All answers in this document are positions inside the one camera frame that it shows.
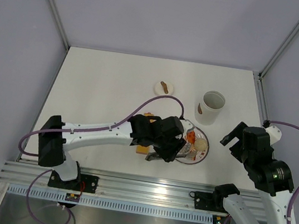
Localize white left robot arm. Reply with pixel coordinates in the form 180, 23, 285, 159
37, 114, 194, 189

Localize white cylindrical lunch container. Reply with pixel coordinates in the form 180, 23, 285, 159
195, 90, 226, 126

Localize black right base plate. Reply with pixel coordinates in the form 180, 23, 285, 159
189, 191, 227, 213

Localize aluminium mounting rail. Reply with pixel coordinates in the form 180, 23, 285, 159
0, 161, 214, 210

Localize left aluminium frame post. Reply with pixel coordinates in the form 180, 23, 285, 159
19, 0, 77, 50

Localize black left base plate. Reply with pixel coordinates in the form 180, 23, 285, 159
48, 171, 99, 194

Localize white lid with brown handle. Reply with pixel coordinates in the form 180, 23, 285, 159
153, 81, 174, 96

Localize metal food tongs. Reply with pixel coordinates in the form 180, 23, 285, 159
144, 119, 201, 169

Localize aluminium frame post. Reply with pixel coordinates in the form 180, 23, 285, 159
19, 0, 77, 50
257, 0, 299, 86

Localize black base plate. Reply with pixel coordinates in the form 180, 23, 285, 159
48, 171, 99, 194
189, 191, 227, 213

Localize round patterned plate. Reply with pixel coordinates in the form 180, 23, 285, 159
175, 127, 210, 165

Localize white slotted cable duct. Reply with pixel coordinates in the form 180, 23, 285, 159
7, 184, 214, 224

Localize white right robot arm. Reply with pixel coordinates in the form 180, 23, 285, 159
211, 122, 298, 224

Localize yellow rectangular box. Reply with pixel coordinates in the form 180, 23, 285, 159
136, 113, 154, 155

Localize right aluminium frame post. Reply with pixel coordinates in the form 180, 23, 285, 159
257, 0, 299, 86

